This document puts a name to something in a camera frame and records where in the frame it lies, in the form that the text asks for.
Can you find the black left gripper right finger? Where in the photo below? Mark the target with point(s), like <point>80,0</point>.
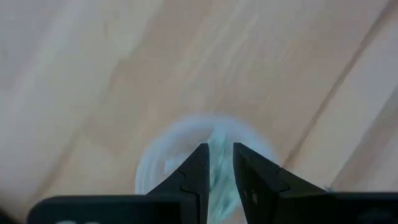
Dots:
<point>264,193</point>

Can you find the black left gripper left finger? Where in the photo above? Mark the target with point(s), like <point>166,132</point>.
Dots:
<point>186,193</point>

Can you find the green white sweetener packet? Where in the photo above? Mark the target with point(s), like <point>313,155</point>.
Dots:
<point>221,168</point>

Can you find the clear plastic container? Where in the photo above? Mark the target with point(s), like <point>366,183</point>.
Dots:
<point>174,146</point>

